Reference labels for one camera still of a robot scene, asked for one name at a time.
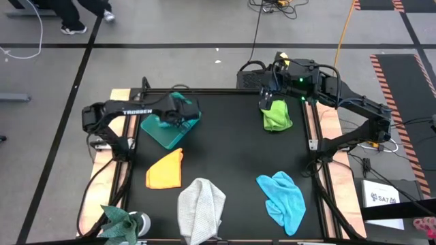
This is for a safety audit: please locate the black metal bracket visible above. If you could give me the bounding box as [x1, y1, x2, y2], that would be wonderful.
[89, 138, 109, 151]

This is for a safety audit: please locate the green microfiber towel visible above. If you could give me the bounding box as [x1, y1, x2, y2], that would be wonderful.
[261, 99, 294, 132]

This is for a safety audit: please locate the white cable loop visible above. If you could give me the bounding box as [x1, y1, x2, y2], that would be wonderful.
[357, 139, 399, 153]

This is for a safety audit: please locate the black camera mount beam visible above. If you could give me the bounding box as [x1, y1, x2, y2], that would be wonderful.
[360, 198, 436, 221]

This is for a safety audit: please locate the grey microfiber towel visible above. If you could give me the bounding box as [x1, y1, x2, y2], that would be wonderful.
[176, 177, 227, 245]

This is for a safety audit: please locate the black floor cable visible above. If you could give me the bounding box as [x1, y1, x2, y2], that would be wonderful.
[238, 0, 267, 72]

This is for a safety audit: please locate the teal plastic bin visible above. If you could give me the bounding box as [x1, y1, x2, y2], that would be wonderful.
[140, 91, 202, 150]

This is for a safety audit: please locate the grey desk foot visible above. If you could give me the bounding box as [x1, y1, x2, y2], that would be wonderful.
[4, 8, 57, 18]

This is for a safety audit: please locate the white floor cable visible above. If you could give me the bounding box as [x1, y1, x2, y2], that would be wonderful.
[0, 0, 44, 61]

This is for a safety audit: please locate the small black hazard-striped mat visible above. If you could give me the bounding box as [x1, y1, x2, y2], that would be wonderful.
[352, 0, 436, 14]

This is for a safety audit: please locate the black table frame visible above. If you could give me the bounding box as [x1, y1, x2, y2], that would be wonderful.
[115, 77, 367, 245]

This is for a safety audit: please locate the teal paper plant ornament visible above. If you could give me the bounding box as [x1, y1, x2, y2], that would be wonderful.
[97, 205, 144, 245]

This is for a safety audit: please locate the light blue microfiber towel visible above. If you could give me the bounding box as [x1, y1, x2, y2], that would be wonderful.
[255, 170, 307, 238]

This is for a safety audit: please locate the grey round roll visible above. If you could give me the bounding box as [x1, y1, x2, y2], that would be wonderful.
[128, 211, 152, 238]

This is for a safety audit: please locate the large black hazard-striped mat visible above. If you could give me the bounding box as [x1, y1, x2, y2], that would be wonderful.
[369, 53, 436, 201]

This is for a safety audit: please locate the black cable tangle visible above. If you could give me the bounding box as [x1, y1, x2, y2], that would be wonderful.
[247, 0, 310, 20]

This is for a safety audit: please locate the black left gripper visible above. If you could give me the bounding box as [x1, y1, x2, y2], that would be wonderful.
[162, 95, 201, 133]

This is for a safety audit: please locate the grey floor bar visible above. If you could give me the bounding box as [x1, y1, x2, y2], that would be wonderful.
[0, 93, 32, 103]

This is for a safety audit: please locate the white SA7 sign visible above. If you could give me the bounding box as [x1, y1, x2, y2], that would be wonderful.
[360, 179, 405, 231]

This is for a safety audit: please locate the teal microfiber towel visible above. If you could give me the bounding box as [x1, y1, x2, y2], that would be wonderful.
[157, 91, 195, 130]

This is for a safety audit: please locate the pink object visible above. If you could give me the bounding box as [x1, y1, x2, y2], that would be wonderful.
[412, 217, 436, 240]

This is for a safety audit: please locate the orange-yellow cable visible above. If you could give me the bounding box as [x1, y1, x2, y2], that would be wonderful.
[333, 0, 357, 67]

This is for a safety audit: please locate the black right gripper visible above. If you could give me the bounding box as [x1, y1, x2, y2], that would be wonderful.
[259, 58, 321, 110]

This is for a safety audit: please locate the person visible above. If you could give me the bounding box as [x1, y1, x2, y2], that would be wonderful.
[37, 0, 116, 35]

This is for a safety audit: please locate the black cable bundle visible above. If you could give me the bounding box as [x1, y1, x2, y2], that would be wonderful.
[307, 157, 364, 241]
[76, 156, 134, 239]

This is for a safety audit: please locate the orange microfiber towel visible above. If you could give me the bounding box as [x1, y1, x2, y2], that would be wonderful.
[145, 147, 185, 191]

